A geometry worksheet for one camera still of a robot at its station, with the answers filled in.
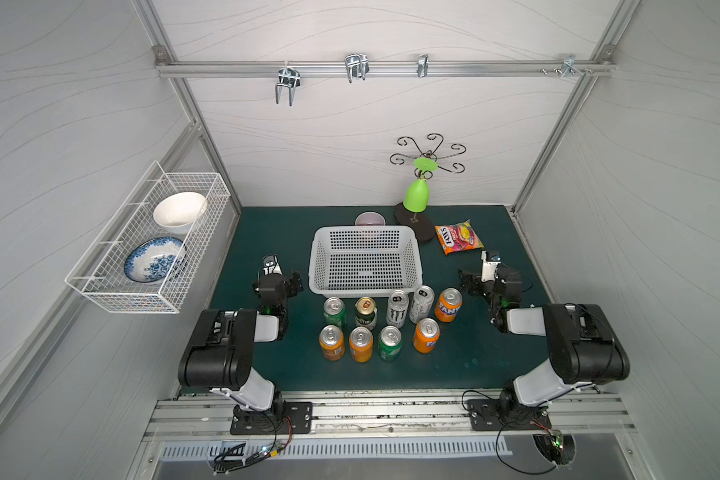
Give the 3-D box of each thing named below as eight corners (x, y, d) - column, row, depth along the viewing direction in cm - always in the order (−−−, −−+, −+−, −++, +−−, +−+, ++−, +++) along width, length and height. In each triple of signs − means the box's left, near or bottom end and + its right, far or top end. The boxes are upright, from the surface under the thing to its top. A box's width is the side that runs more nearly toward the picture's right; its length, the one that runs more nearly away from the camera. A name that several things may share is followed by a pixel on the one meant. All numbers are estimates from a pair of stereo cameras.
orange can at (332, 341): (323, 360, 84) (318, 346, 75) (325, 339, 88) (320, 324, 79) (344, 360, 84) (342, 346, 75) (345, 339, 88) (343, 324, 79)
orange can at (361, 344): (350, 362, 83) (348, 350, 75) (351, 340, 87) (349, 326, 79) (373, 362, 83) (373, 350, 75) (372, 340, 87) (373, 326, 80)
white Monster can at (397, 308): (386, 329, 90) (389, 308, 79) (386, 311, 94) (388, 289, 83) (404, 329, 90) (409, 308, 79) (403, 311, 94) (407, 289, 83)
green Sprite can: (378, 361, 83) (379, 349, 75) (378, 339, 87) (379, 325, 79) (399, 361, 83) (403, 349, 75) (398, 339, 87) (401, 325, 79)
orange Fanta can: (413, 353, 86) (418, 338, 77) (411, 333, 90) (415, 317, 81) (433, 353, 86) (440, 338, 77) (430, 333, 90) (437, 317, 81)
